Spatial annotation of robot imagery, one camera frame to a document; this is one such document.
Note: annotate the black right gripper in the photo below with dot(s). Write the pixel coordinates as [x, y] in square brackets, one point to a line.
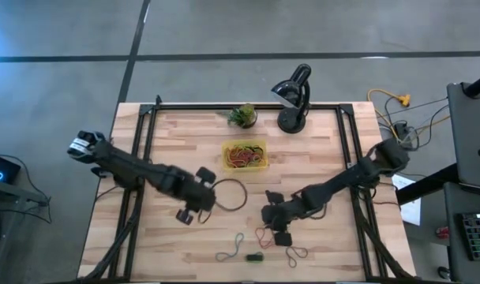
[277, 217]

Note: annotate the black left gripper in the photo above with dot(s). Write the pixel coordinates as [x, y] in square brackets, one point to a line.
[196, 195]

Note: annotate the dark brown rubber band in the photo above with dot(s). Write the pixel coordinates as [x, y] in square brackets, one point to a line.
[291, 256]

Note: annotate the long blue rubber band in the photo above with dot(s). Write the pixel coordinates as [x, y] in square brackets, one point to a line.
[240, 236]

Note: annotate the wide black rubber band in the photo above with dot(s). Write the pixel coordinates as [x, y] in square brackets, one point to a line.
[259, 150]
[256, 258]

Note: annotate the wide green rubber band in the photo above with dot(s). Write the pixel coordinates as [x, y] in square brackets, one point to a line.
[247, 259]

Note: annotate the long red rubber band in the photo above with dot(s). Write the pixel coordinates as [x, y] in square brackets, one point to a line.
[240, 158]

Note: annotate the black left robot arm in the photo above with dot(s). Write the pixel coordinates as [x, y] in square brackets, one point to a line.
[133, 169]

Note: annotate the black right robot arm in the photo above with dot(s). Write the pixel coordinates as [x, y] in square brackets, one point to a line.
[342, 179]

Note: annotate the yellow translucent plastic bin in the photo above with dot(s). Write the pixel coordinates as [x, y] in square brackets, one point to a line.
[244, 169]

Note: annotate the small potted succulent plant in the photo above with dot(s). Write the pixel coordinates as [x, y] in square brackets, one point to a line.
[244, 116]

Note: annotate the black desk lamp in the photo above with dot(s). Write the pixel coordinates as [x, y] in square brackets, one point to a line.
[291, 120]

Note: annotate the black diagonal rig strut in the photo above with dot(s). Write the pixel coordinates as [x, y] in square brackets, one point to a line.
[109, 250]
[382, 248]

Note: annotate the white paper sheet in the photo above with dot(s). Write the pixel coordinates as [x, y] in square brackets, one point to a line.
[409, 205]

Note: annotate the black power adapter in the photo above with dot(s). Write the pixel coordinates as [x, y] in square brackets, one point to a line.
[402, 132]

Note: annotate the black beam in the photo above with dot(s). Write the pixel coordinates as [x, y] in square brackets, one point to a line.
[425, 185]

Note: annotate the red can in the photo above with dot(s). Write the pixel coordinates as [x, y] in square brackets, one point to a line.
[443, 232]

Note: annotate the black computer mouse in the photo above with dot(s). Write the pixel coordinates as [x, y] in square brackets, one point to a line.
[444, 273]

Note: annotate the grey side table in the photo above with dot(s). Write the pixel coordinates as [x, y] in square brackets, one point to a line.
[19, 195]

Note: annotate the black device with blue light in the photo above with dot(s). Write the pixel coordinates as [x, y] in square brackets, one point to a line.
[1, 167]

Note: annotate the backlit keyboard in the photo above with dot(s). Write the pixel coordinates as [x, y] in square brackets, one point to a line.
[478, 236]

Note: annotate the grey cabinet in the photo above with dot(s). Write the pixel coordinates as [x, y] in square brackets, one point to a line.
[469, 134]

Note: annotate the black pole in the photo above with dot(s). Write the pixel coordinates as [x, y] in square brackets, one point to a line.
[478, 84]

